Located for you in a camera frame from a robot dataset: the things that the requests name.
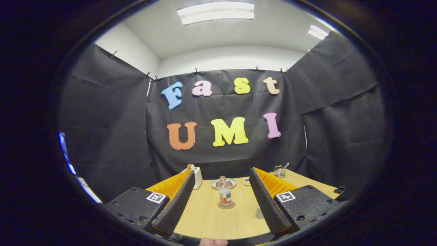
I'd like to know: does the wooden table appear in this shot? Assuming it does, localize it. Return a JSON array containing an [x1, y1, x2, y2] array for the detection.
[[173, 168, 340, 240]]

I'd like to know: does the white toaster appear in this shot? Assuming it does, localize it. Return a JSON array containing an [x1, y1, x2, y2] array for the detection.
[[181, 167, 203, 190]]

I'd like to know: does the pale green plate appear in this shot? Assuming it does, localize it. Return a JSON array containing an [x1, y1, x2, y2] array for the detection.
[[211, 178, 237, 190]]

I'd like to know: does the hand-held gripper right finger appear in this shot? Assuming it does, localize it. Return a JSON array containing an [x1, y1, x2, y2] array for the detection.
[[249, 167, 342, 238]]

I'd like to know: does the small ceiling light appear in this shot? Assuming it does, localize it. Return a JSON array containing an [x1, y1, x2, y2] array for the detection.
[[308, 24, 329, 40]]

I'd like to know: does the long ceiling light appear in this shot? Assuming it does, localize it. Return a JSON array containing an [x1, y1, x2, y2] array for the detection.
[[177, 1, 255, 26]]

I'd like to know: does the black backdrop cloth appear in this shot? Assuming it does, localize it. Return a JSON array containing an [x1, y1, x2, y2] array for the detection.
[[58, 31, 388, 205]]

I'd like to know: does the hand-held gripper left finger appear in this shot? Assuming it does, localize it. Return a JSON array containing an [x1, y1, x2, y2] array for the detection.
[[104, 169, 196, 238]]

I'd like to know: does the clear juice bottle red label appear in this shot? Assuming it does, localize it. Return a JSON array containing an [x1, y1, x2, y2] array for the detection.
[[218, 176, 233, 207]]

